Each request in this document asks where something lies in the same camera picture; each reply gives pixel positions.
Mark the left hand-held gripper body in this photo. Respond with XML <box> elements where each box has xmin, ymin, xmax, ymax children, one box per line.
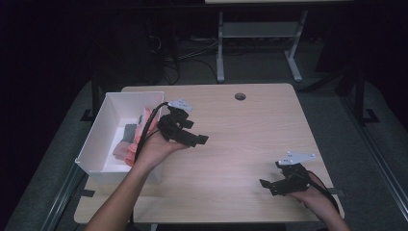
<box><xmin>157</xmin><ymin>98</ymin><xmax>194</xmax><ymax>144</ymax></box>

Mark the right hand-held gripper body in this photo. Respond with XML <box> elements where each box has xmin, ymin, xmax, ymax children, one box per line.
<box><xmin>275</xmin><ymin>151</ymin><xmax>317</xmax><ymax>195</ymax></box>

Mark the pink glove with red print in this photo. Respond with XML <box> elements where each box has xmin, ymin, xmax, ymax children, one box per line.
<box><xmin>125</xmin><ymin>138</ymin><xmax>143</xmax><ymax>167</ymax></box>

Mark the white box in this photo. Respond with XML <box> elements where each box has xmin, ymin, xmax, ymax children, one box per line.
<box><xmin>74</xmin><ymin>90</ymin><xmax>170</xmax><ymax>186</ymax></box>

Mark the person's left hand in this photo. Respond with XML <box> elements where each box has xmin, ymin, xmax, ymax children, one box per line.
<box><xmin>133</xmin><ymin>129</ymin><xmax>191</xmax><ymax>172</ymax></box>

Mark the person's right hand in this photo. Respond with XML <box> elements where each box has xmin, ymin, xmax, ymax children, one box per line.
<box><xmin>292</xmin><ymin>179</ymin><xmax>335</xmax><ymax>218</ymax></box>

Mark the black metal stand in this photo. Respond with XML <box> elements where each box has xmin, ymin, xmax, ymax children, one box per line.
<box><xmin>80</xmin><ymin>64</ymin><xmax>104</xmax><ymax>122</ymax></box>
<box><xmin>297</xmin><ymin>64</ymin><xmax>381</xmax><ymax>124</ymax></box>

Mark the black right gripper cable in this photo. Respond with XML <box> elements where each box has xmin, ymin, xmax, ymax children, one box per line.
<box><xmin>306</xmin><ymin>171</ymin><xmax>341</xmax><ymax>215</ymax></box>

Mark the bundle of floor cables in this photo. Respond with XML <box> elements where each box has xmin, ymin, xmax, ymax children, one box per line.
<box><xmin>147</xmin><ymin>35</ymin><xmax>219</xmax><ymax>86</ymax></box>

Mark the aluminium rail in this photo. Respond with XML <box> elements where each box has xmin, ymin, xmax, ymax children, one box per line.
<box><xmin>39</xmin><ymin>163</ymin><xmax>88</xmax><ymax>231</ymax></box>
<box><xmin>340</xmin><ymin>95</ymin><xmax>408</xmax><ymax>213</ymax></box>

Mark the white metal table frame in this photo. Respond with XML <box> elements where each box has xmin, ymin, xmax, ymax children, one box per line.
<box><xmin>216</xmin><ymin>9</ymin><xmax>309</xmax><ymax>84</ymax></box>

